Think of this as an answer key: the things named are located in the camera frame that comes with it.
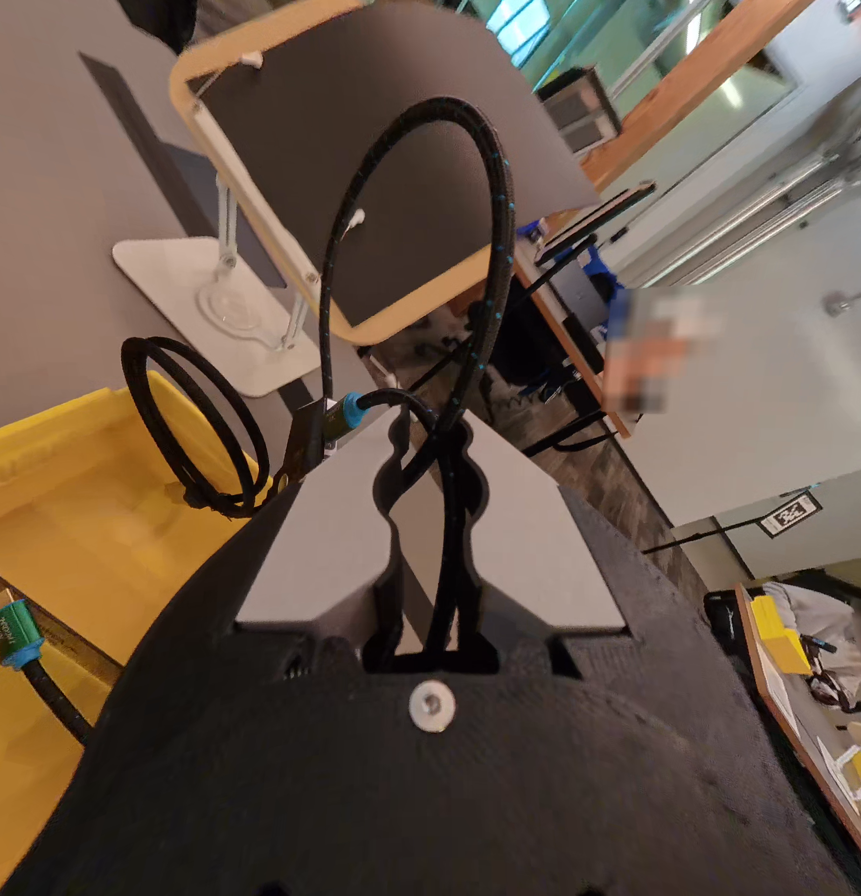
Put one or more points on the black hdmi switch box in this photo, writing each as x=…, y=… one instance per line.
x=306, y=441

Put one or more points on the yellow plastic bin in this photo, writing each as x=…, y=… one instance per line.
x=18, y=770
x=88, y=490

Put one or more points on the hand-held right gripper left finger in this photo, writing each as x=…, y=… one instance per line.
x=318, y=553

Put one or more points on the black and white marker sign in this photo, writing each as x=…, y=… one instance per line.
x=791, y=514

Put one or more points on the background wooden-edged table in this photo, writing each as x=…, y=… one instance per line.
x=787, y=707

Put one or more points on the black pole stand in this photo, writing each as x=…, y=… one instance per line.
x=703, y=536

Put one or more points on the small black cabinet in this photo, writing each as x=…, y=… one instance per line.
x=577, y=115

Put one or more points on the white stand with clear arms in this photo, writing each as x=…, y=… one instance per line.
x=185, y=294

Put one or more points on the black board with wooden rim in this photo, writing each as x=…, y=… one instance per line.
x=416, y=245

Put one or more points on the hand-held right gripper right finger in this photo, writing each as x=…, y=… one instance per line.
x=542, y=560

